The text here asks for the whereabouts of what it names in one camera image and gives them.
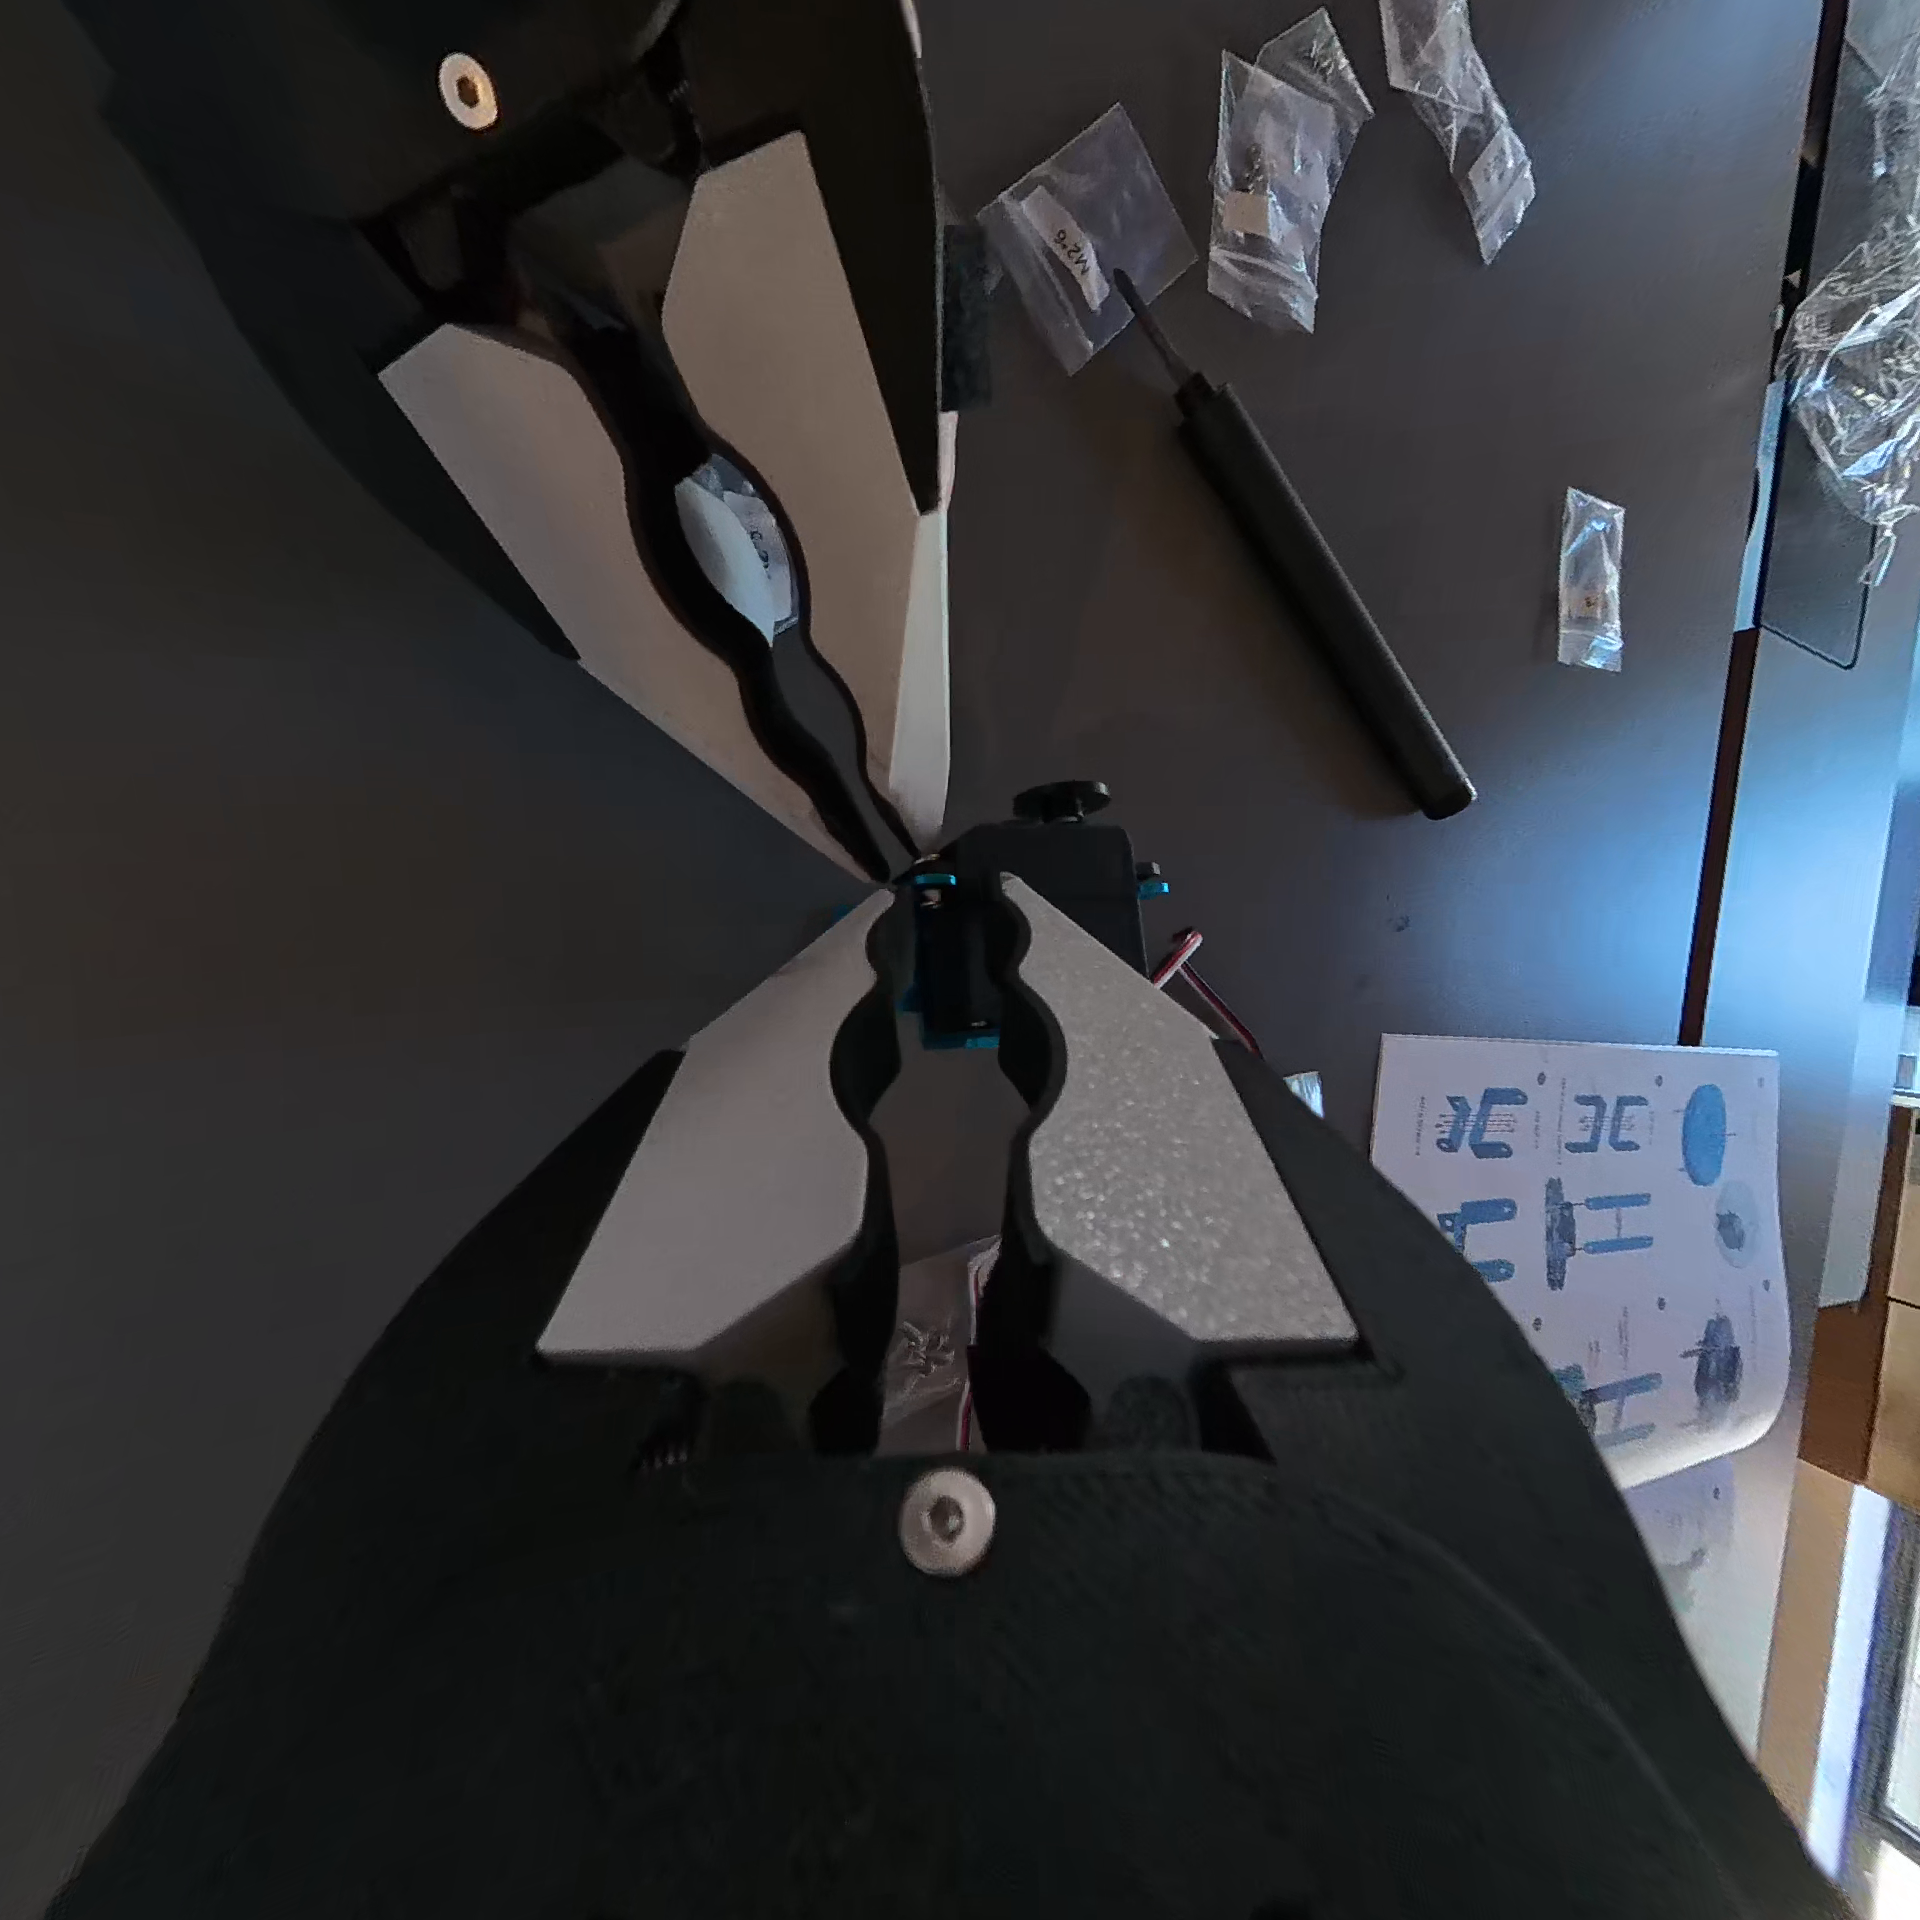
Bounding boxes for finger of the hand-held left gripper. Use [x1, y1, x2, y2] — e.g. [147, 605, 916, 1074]
[656, 132, 955, 865]
[378, 306, 905, 887]

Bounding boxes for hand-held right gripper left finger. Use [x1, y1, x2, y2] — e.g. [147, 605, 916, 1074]
[538, 894, 916, 1453]

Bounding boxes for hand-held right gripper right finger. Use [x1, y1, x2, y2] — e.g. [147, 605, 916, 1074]
[972, 873, 1364, 1453]

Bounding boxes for black servo with blue bracket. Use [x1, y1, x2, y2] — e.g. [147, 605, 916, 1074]
[893, 780, 1173, 1052]

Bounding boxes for dark grey desk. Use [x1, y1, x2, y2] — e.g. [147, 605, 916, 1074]
[0, 0, 1828, 1920]

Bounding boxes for clear bag of small screws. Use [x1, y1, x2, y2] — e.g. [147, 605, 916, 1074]
[884, 1237, 1000, 1449]

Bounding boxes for clear bag with white label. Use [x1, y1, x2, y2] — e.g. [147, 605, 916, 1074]
[979, 102, 1201, 378]

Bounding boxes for white instruction booklet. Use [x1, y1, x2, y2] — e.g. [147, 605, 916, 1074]
[1366, 1030, 1795, 1622]

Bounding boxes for black screwdriver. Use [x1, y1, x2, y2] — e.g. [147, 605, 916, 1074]
[1118, 270, 1478, 823]

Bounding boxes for long clear parts bag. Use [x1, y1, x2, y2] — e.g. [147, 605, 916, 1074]
[1376, 0, 1538, 267]

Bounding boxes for clear bag with brass part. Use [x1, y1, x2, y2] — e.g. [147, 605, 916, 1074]
[1556, 487, 1628, 675]

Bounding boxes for crumpled clear plastic wrap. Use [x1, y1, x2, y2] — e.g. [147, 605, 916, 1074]
[1774, 225, 1920, 587]

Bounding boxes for black desk cable flap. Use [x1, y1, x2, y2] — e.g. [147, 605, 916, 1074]
[1737, 359, 1900, 669]

